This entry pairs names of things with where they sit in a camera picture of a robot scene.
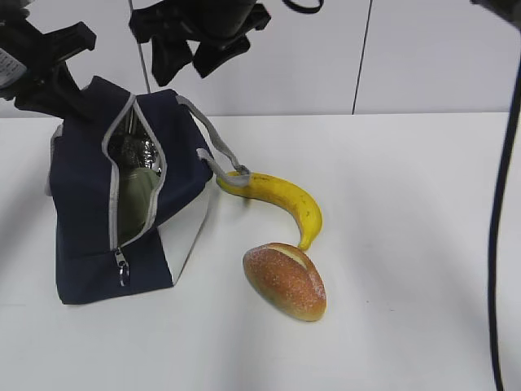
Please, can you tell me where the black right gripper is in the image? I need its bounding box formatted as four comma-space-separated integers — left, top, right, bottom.
129, 0, 271, 86

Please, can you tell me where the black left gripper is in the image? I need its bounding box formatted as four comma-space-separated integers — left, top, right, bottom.
1, 15, 96, 121

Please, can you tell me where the navy blue lunch bag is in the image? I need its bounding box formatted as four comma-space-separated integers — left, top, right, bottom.
47, 77, 252, 305

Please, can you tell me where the green lid glass container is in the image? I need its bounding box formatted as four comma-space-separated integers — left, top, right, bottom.
116, 162, 160, 244

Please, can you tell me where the yellow banana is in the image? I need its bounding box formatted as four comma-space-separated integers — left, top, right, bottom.
217, 171, 322, 251

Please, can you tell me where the brown bread roll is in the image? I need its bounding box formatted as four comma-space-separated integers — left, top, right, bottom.
243, 243, 327, 322

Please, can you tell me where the black cable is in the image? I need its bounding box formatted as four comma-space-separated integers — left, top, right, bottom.
487, 0, 521, 391

